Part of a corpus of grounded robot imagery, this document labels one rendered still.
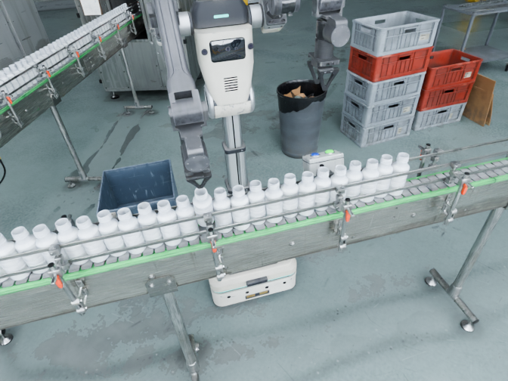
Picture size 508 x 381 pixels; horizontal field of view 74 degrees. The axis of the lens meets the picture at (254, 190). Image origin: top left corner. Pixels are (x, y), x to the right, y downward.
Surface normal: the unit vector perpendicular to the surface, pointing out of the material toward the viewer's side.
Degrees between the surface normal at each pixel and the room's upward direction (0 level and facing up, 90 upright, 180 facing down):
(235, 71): 90
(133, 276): 90
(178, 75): 42
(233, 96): 90
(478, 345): 0
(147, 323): 0
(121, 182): 90
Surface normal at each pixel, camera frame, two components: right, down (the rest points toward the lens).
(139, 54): -0.05, 0.62
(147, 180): 0.25, 0.59
